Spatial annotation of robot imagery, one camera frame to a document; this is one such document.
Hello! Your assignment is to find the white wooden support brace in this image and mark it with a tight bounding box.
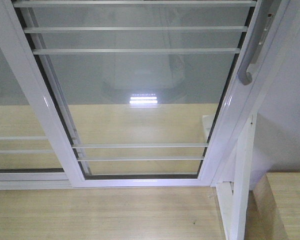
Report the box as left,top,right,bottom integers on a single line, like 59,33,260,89
215,111,258,240

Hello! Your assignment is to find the white framed sliding glass door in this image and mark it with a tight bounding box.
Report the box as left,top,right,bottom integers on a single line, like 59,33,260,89
0,0,268,188

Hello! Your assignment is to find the grey metal door handle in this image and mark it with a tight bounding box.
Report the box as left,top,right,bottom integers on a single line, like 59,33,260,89
237,0,273,86

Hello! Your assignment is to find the white door frame post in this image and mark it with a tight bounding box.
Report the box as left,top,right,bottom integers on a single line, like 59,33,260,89
198,0,300,186

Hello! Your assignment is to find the light wooden box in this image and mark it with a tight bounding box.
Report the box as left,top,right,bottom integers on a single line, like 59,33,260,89
253,172,300,240

